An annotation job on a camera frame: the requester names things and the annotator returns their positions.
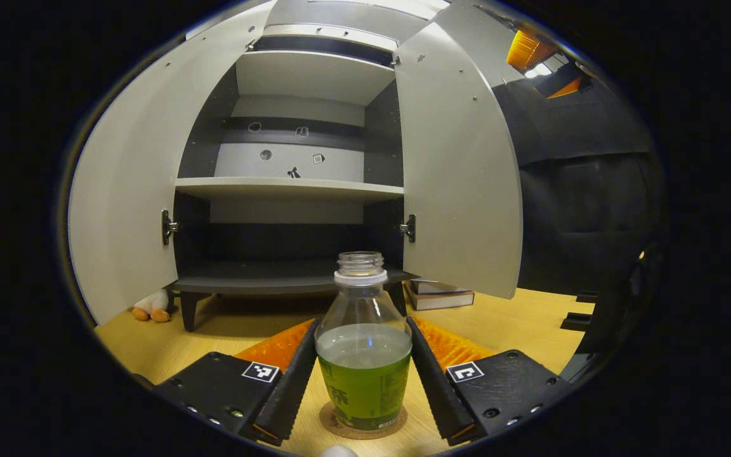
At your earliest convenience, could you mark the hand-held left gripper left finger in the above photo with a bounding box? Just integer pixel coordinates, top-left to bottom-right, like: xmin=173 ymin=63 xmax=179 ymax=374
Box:
xmin=155 ymin=317 xmax=319 ymax=447

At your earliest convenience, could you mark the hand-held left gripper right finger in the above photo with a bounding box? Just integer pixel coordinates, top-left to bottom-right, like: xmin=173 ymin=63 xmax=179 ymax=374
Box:
xmin=406 ymin=315 xmax=566 ymax=446

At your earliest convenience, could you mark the green tea bottle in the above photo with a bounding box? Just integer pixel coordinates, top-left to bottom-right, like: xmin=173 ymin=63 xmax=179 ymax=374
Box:
xmin=315 ymin=251 xmax=413 ymax=432

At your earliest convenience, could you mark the round cork coaster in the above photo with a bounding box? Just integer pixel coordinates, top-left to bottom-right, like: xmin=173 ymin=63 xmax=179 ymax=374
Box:
xmin=319 ymin=401 xmax=408 ymax=440

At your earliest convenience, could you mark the grey cabinet door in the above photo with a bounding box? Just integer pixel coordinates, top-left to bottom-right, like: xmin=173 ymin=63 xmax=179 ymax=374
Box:
xmin=395 ymin=22 xmax=524 ymax=300
xmin=67 ymin=0 xmax=277 ymax=326

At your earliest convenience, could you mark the grey cabinet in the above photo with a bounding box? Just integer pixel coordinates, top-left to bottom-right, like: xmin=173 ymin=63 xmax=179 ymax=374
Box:
xmin=172 ymin=0 xmax=452 ymax=332

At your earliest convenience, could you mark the brown-edged book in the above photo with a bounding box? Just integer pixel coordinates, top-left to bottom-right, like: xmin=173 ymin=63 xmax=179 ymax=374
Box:
xmin=404 ymin=282 xmax=475 ymax=311

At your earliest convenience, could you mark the plush penguin toy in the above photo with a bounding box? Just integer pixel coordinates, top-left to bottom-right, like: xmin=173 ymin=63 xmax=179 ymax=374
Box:
xmin=132 ymin=289 xmax=173 ymax=322

